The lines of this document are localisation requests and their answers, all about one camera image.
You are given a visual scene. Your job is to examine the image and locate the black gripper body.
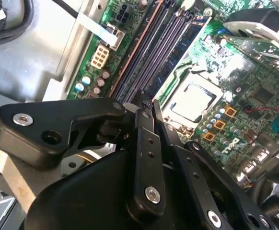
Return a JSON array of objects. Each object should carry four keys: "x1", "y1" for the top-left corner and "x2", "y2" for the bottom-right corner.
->
[{"x1": 25, "y1": 150, "x2": 204, "y2": 230}]

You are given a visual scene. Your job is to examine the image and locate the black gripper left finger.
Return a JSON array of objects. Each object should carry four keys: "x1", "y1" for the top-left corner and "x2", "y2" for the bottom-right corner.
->
[{"x1": 0, "y1": 90, "x2": 167, "y2": 218}]

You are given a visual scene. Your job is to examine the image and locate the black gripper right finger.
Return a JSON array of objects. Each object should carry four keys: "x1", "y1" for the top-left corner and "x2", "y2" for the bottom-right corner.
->
[{"x1": 152, "y1": 98, "x2": 276, "y2": 230}]

